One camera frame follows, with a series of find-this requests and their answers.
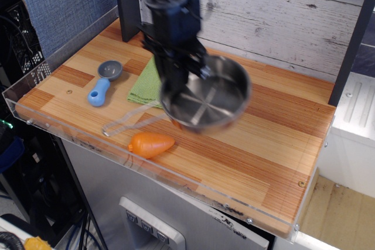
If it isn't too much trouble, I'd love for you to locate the blue grey ice cream scoop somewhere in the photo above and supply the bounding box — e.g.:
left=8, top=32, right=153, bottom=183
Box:
left=87, top=60, right=122, bottom=107

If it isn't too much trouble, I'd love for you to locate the black plastic crate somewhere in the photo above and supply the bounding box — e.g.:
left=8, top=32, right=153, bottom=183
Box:
left=2, top=1, right=44, bottom=73

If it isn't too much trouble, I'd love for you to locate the dark right vertical post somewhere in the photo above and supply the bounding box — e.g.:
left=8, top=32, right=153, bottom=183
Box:
left=328, top=0, right=374, bottom=107

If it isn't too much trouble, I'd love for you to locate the white ribbed block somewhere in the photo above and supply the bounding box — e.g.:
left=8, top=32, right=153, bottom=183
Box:
left=333, top=72, right=374, bottom=141

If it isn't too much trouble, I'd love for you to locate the orange toy carrot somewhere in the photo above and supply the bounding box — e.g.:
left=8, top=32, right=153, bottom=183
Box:
left=128, top=132, right=175, bottom=159

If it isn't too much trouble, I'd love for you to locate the grey panel with buttons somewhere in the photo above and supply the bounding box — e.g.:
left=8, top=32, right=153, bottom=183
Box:
left=119, top=197, right=186, bottom=249

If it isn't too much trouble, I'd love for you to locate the clear acrylic table guard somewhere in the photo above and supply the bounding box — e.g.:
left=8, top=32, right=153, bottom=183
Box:
left=1, top=61, right=335, bottom=244

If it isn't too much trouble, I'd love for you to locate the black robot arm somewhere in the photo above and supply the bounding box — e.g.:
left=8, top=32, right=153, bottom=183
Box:
left=141, top=0, right=210, bottom=94

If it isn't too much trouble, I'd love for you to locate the yellow object bottom left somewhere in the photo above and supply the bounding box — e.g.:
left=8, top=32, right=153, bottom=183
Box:
left=23, top=237, right=52, bottom=250

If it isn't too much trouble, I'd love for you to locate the stainless steel pan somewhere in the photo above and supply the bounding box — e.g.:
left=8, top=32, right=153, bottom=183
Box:
left=102, top=56, right=251, bottom=136

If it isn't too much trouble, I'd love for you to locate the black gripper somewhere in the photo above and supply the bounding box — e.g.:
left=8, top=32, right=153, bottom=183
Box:
left=141, top=0, right=210, bottom=95

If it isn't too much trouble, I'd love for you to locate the green folded towel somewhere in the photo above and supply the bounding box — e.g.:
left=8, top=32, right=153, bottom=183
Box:
left=127, top=56, right=161, bottom=105

